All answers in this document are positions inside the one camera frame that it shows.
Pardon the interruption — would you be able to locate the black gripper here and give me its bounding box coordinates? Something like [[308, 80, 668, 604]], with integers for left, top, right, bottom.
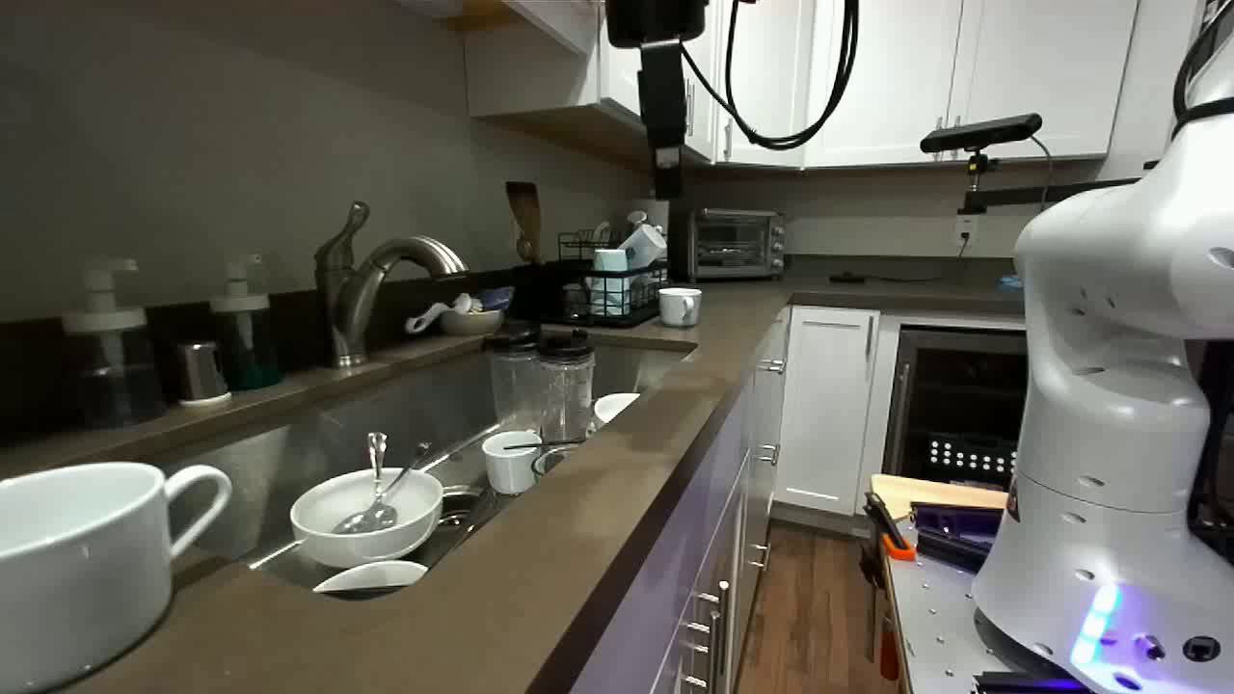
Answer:
[[606, 0, 706, 201]]

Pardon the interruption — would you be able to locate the small white mug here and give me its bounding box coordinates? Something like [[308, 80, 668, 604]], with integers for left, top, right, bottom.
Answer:
[[660, 286, 704, 328]]

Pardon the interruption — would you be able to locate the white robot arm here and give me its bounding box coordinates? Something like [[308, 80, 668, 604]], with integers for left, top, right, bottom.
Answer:
[[974, 17, 1234, 694]]

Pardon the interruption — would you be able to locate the white plate in sink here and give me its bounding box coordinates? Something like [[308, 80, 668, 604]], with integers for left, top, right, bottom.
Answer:
[[594, 395, 641, 432]]

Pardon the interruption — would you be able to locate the small white cup in sink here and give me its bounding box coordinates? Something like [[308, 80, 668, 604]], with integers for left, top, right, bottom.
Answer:
[[484, 427, 544, 495]]

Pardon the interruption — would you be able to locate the white bowl in sink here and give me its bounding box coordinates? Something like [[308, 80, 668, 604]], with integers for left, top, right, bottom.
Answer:
[[287, 462, 447, 575]]

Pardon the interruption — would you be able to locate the white saucer in sink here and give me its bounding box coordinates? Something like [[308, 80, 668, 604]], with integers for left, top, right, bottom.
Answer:
[[313, 558, 427, 593]]

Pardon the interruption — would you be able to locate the large white mug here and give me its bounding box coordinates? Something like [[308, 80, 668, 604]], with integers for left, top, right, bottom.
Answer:
[[0, 462, 231, 694]]

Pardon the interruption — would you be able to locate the toaster oven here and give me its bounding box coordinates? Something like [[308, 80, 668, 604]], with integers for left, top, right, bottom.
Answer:
[[686, 207, 783, 283]]

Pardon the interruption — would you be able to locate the white container in rack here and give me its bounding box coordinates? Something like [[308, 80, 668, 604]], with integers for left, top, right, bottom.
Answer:
[[592, 248, 630, 315]]

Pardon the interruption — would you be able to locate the black dish rack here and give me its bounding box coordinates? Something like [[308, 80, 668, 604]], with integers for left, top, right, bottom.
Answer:
[[562, 225, 668, 323]]

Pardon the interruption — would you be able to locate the glass jar black lid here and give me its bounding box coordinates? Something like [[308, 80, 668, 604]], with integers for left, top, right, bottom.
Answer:
[[484, 328, 537, 427], [537, 331, 594, 439]]

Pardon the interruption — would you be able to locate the small bowl with sponge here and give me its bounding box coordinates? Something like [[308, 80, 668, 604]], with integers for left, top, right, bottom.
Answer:
[[404, 292, 501, 336]]

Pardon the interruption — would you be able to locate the chrome kitchen faucet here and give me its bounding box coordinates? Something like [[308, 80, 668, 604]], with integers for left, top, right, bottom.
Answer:
[[313, 201, 469, 369]]

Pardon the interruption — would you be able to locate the black wine cooler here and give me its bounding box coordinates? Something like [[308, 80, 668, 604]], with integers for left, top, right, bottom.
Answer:
[[882, 323, 1028, 489]]

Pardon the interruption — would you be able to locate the green soap dispenser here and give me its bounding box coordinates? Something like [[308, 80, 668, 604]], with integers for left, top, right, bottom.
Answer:
[[208, 256, 281, 391]]

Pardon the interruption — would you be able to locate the metal spoon in bowl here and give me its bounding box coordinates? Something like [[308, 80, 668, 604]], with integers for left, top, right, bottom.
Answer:
[[340, 432, 444, 536]]

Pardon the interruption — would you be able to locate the small metal cup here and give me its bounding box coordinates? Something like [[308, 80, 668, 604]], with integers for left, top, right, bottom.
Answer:
[[179, 341, 231, 407]]

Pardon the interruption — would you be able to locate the clear soap dispenser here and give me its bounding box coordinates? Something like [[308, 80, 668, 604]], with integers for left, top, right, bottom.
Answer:
[[62, 257, 161, 427]]

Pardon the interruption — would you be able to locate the black camera on stand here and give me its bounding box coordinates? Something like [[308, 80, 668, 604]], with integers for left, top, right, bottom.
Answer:
[[918, 111, 1042, 218]]

